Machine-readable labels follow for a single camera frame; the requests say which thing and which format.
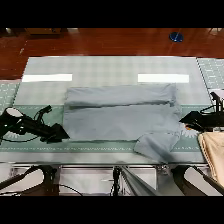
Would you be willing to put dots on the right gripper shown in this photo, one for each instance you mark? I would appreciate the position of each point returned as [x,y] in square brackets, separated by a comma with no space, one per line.
[196,120]

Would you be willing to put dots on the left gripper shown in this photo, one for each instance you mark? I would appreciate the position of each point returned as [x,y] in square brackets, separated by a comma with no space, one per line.
[56,132]

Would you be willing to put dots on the light blue shirt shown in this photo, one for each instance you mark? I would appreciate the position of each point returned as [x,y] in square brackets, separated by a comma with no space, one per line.
[120,116]

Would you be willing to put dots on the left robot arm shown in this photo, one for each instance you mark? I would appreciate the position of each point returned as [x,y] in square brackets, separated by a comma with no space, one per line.
[25,124]

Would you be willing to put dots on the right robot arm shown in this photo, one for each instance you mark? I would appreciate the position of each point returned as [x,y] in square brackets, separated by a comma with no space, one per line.
[215,121]

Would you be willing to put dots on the beige garment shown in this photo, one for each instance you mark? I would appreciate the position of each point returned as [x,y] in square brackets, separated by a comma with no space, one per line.
[213,153]

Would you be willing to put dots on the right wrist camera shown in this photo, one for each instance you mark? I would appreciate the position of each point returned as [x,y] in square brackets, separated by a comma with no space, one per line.
[217,100]

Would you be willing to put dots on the silver frame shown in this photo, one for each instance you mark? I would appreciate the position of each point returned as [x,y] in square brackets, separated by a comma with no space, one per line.
[143,181]

